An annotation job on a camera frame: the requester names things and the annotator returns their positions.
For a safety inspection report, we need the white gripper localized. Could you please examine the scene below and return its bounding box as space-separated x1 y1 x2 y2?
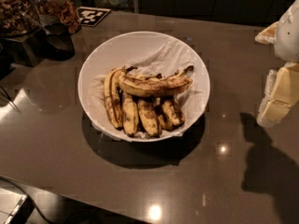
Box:
255 0 299 128

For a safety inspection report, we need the spotted banana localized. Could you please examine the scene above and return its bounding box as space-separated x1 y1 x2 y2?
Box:
104 68 122 130
154 96 185 131
119 65 193 98
122 91 139 137
137 99 162 137

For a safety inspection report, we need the white paper towel liner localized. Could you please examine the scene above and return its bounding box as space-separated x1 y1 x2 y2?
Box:
89 39 196 140

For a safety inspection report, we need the black white marker card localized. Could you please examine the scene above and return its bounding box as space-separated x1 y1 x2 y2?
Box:
78 7 110 27

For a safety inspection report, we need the glass jar of snacks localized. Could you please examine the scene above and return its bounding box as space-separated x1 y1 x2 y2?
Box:
33 0 80 35

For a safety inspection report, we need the dark stand under jar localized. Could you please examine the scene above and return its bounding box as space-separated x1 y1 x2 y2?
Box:
0 31 45 67

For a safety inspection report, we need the glass jar of nuts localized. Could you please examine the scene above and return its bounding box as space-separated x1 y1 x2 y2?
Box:
0 0 39 37

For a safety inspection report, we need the grey box at corner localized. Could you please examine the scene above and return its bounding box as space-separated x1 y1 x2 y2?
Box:
0 189 27 224

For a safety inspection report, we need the black cable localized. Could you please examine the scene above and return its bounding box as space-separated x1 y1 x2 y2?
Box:
0 176 94 224

